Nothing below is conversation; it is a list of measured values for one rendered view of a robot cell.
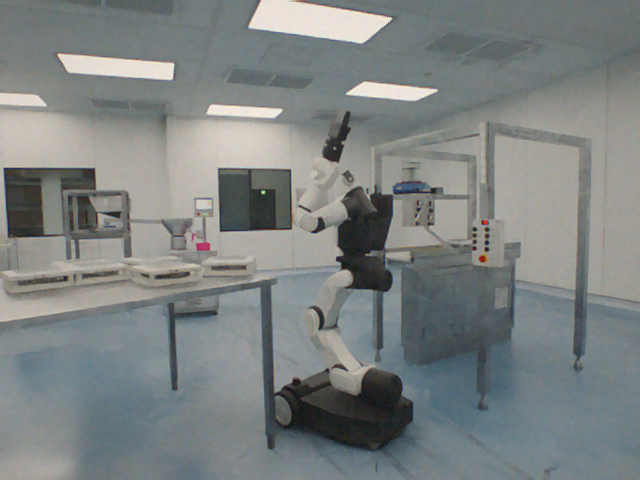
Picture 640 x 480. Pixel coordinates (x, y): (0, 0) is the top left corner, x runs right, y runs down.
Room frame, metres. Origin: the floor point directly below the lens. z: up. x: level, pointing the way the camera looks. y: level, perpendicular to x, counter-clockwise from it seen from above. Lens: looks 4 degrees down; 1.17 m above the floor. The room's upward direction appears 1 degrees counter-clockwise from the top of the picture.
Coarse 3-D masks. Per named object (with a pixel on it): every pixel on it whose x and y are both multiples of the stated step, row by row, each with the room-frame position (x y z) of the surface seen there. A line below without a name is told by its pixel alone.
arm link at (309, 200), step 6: (312, 186) 1.86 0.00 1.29; (306, 192) 1.87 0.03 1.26; (312, 192) 1.86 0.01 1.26; (318, 192) 1.86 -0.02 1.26; (306, 198) 1.85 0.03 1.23; (312, 198) 1.85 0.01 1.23; (318, 198) 1.88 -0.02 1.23; (300, 204) 1.86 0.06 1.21; (306, 204) 1.85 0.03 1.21; (312, 204) 1.86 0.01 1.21; (300, 210) 1.85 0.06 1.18; (306, 210) 1.85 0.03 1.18; (312, 210) 1.87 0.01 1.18; (294, 216) 1.89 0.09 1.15; (300, 216) 1.84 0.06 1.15; (294, 222) 1.93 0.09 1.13; (300, 222) 1.84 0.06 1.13
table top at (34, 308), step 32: (0, 288) 1.79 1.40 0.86; (64, 288) 1.76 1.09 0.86; (96, 288) 1.75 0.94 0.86; (128, 288) 1.74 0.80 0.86; (160, 288) 1.73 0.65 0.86; (192, 288) 1.72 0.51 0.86; (224, 288) 1.77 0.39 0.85; (0, 320) 1.21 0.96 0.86; (32, 320) 1.26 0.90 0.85; (64, 320) 1.33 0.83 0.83
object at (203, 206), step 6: (198, 198) 5.09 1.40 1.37; (204, 198) 5.12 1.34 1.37; (210, 198) 5.14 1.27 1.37; (198, 204) 5.09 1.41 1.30; (204, 204) 5.12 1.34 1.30; (210, 204) 5.14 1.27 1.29; (198, 210) 5.09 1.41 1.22; (204, 210) 5.12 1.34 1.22; (210, 210) 5.14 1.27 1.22; (198, 216) 5.09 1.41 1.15; (204, 216) 5.12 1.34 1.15; (210, 216) 5.14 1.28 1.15; (204, 222) 5.16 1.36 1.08; (204, 228) 5.15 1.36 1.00; (204, 234) 5.15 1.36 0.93
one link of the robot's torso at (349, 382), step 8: (336, 368) 2.17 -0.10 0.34; (360, 368) 2.14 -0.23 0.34; (368, 368) 2.15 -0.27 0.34; (336, 376) 2.15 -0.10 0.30; (344, 376) 2.11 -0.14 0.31; (352, 376) 2.08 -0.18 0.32; (360, 376) 2.09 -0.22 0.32; (336, 384) 2.15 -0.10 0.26; (344, 384) 2.11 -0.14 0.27; (352, 384) 2.07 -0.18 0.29; (360, 384) 2.07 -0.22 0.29; (352, 392) 2.08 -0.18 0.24; (360, 392) 2.09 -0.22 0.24
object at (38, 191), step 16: (16, 176) 6.48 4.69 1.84; (32, 176) 6.55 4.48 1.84; (48, 176) 6.63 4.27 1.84; (64, 176) 6.71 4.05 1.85; (80, 176) 6.80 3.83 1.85; (16, 192) 6.47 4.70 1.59; (32, 192) 6.55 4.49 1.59; (48, 192) 6.63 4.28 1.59; (16, 208) 6.47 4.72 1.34; (32, 208) 6.54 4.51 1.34; (48, 208) 6.62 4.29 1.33; (80, 208) 6.79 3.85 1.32; (16, 224) 6.46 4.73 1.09; (32, 224) 6.54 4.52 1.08; (48, 224) 6.62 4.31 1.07; (64, 224) 6.70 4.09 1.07; (80, 224) 6.78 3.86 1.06; (96, 224) 6.87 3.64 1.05
